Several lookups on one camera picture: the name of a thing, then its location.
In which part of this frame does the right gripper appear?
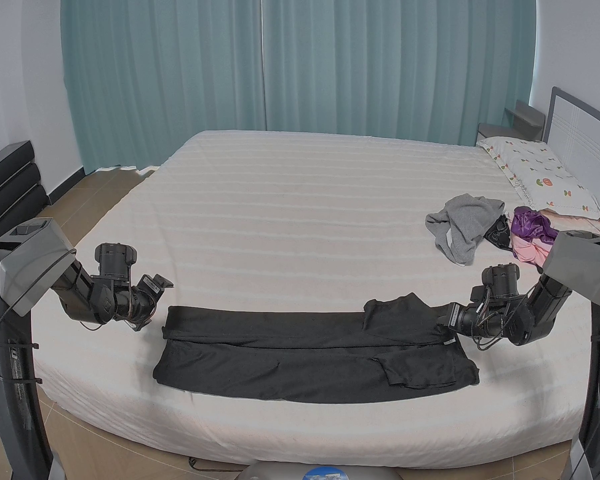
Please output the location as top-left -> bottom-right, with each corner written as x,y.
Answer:
442,302 -> 482,340

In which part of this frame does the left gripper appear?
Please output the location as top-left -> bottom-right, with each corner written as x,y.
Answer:
124,272 -> 175,332

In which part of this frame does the black T-shirt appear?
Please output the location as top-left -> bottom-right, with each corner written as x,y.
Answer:
152,292 -> 481,405

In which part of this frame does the black lace garment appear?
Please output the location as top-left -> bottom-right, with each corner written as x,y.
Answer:
482,215 -> 512,251

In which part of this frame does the pink garment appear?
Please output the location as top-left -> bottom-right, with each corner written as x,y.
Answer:
511,233 -> 553,265

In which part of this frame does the grey garment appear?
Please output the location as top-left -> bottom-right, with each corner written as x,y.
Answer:
425,193 -> 507,267

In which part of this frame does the purple garment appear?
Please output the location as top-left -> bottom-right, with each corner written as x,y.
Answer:
511,206 -> 558,245

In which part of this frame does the bed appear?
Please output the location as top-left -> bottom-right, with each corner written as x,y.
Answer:
30,86 -> 600,469

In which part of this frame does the white printed pillow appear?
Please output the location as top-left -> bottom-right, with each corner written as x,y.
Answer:
476,136 -> 600,219

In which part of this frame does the black chest of drawers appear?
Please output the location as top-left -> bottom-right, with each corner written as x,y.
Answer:
0,140 -> 48,239

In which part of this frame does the grey bedside table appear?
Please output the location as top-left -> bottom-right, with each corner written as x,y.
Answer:
477,99 -> 547,144

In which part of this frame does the blue-green curtain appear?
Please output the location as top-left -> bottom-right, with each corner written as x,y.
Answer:
262,0 -> 538,146
60,0 -> 268,174

